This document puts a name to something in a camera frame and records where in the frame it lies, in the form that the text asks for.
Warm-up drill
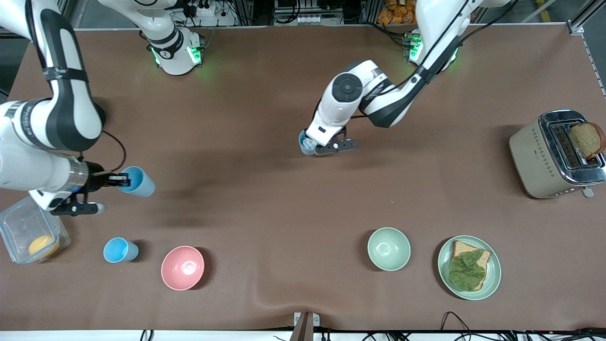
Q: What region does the dark brown bread slice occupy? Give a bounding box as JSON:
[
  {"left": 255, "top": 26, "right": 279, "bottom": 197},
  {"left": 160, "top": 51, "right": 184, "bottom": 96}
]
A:
[{"left": 569, "top": 122, "right": 606, "bottom": 160}]

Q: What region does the clear plastic container blue rim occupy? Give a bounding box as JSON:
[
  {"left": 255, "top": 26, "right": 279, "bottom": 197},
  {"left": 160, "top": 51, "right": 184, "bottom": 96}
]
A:
[{"left": 0, "top": 196, "right": 71, "bottom": 264}]

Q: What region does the metal table clamp bracket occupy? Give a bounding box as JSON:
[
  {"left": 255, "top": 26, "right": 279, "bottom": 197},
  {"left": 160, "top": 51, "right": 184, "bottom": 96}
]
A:
[{"left": 294, "top": 312, "right": 321, "bottom": 341}]

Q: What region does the black thin cable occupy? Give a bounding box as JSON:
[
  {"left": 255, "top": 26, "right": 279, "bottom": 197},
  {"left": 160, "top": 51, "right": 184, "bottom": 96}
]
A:
[{"left": 76, "top": 129, "right": 127, "bottom": 173}]

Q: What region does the light blue plastic cup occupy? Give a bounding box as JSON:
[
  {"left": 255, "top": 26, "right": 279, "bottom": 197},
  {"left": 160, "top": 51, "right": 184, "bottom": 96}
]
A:
[
  {"left": 118, "top": 166, "right": 156, "bottom": 198},
  {"left": 298, "top": 130, "right": 317, "bottom": 156},
  {"left": 103, "top": 237, "right": 140, "bottom": 263}
]

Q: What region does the orange packets pile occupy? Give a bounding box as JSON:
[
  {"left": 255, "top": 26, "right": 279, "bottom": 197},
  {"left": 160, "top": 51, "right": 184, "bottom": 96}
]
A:
[{"left": 377, "top": 0, "right": 417, "bottom": 25}]

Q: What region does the pink bowl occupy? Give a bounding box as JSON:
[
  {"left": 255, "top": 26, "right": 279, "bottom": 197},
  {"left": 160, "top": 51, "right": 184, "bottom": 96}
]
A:
[{"left": 161, "top": 246, "right": 205, "bottom": 291}]

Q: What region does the white power strip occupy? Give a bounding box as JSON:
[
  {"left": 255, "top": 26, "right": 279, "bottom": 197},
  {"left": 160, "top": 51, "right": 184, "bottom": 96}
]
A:
[{"left": 170, "top": 0, "right": 237, "bottom": 27}]

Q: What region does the pale green plate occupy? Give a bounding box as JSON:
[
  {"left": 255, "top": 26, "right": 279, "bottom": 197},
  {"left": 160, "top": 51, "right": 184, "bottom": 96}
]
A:
[{"left": 437, "top": 235, "right": 502, "bottom": 301}]

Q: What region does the pale green bowl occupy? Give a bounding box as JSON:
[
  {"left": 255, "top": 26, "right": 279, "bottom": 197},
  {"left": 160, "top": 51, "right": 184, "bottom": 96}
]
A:
[{"left": 367, "top": 227, "right": 411, "bottom": 271}]

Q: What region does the yellow round fruit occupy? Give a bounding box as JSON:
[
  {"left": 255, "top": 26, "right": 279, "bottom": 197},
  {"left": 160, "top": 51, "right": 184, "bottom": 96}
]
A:
[{"left": 28, "top": 235, "right": 61, "bottom": 259}]

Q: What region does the green lettuce leaf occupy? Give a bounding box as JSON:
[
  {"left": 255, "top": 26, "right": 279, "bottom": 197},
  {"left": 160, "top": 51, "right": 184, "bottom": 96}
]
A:
[{"left": 448, "top": 250, "right": 486, "bottom": 291}]

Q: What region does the aluminium frame profile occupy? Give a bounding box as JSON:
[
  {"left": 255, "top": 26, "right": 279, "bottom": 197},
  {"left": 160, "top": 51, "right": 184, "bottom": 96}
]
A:
[{"left": 567, "top": 0, "right": 606, "bottom": 35}]

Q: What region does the beige chrome toaster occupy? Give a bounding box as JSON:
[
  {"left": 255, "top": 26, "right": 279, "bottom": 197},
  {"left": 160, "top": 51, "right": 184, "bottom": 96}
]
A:
[{"left": 509, "top": 110, "right": 606, "bottom": 199}]

